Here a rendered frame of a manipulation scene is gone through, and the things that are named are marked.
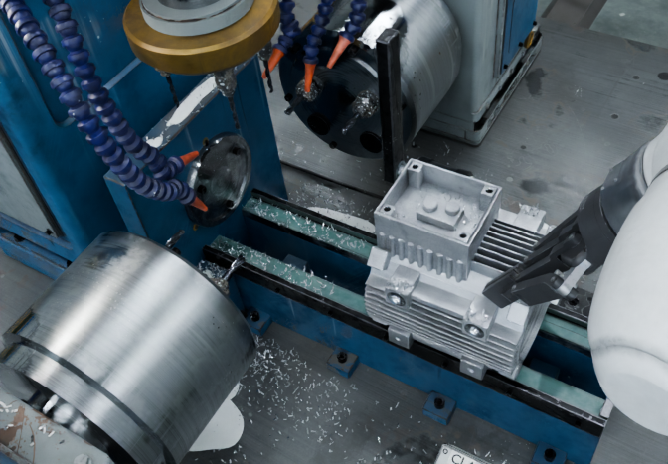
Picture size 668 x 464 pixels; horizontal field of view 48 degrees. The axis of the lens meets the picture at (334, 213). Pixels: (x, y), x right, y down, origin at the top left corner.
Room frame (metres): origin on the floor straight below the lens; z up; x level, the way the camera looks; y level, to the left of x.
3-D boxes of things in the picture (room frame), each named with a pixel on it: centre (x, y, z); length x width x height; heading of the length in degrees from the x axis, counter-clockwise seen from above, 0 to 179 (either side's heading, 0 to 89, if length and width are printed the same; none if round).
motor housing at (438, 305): (0.56, -0.16, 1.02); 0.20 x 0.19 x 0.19; 54
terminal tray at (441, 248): (0.58, -0.12, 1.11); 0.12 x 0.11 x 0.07; 54
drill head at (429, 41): (1.01, -0.11, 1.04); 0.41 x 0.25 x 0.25; 143
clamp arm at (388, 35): (0.77, -0.10, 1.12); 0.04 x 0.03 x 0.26; 53
